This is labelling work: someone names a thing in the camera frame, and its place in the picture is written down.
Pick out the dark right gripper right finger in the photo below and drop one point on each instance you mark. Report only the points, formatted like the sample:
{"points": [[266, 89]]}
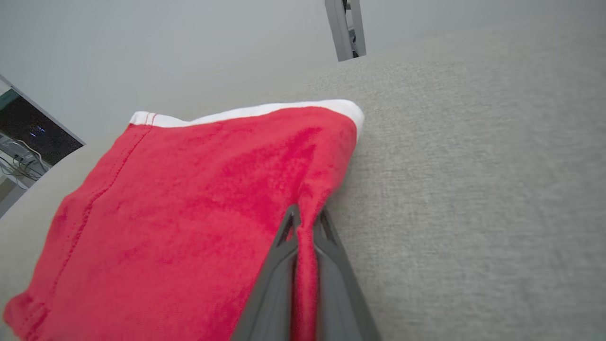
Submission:
{"points": [[338, 298]]}

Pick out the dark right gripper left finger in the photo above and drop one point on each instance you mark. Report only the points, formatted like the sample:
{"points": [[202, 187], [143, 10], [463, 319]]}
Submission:
{"points": [[272, 293]]}

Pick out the red shorts with white stripe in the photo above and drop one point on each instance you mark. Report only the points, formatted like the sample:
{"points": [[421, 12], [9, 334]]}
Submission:
{"points": [[189, 213]]}

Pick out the grey metal partition post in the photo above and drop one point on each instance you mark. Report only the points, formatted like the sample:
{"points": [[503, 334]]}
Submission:
{"points": [[342, 28]]}

